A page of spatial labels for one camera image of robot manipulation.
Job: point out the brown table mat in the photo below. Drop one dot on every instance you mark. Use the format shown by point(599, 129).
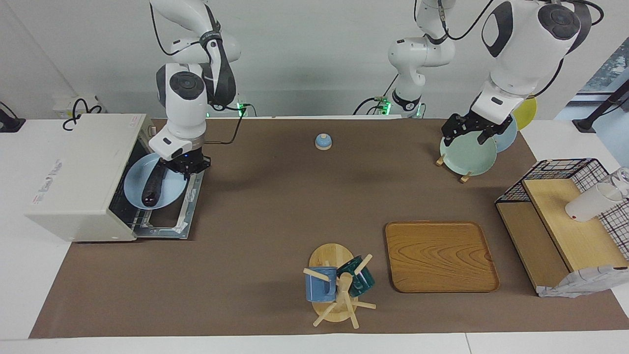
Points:
point(275, 206)

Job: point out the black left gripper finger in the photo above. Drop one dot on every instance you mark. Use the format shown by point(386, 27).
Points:
point(451, 130)
point(487, 137)

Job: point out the marble patterned cloth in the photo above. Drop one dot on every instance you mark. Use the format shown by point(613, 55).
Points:
point(580, 282)

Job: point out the large light blue plate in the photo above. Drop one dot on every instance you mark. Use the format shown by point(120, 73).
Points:
point(507, 140)

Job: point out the wooden mug tree stand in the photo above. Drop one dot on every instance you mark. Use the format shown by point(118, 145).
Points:
point(334, 255)

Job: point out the blue mug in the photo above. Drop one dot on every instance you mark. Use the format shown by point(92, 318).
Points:
point(319, 287)

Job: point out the black clamp base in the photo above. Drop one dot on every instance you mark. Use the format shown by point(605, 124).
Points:
point(11, 124)

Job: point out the clear glass cup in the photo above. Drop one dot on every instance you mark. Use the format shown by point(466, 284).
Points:
point(623, 179)

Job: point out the glass toaster oven door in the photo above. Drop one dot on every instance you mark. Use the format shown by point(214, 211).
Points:
point(189, 216)

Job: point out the white paper cup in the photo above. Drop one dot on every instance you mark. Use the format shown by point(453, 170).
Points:
point(587, 204)

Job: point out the blue lid with wooden knob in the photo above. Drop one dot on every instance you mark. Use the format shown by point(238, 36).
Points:
point(323, 142)

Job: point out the black metal stand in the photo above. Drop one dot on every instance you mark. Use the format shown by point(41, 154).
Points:
point(585, 124)

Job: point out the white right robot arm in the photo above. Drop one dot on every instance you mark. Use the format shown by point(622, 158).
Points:
point(186, 103)

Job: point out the wooden serving tray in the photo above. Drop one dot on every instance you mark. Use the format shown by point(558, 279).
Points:
point(440, 255)

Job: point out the yellow plate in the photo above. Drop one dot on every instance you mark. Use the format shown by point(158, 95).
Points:
point(527, 115)

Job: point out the dark green mug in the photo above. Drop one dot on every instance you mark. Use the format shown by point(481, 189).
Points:
point(361, 280)

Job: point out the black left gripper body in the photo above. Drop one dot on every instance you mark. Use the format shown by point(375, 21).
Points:
point(484, 123)

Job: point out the pale green plate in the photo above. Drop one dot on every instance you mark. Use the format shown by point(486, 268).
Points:
point(467, 157)

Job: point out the small light blue plate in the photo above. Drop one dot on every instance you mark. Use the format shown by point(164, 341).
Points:
point(135, 187)

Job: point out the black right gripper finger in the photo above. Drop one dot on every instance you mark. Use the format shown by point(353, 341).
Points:
point(190, 175)
point(174, 173)

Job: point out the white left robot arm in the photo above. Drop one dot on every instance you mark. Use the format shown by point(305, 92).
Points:
point(521, 54)

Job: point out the cream toaster oven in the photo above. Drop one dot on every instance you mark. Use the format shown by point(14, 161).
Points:
point(73, 182)

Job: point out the wooden plate rack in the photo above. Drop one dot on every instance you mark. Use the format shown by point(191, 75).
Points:
point(465, 178)

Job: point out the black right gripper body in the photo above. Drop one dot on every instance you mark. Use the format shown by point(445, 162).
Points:
point(189, 161)

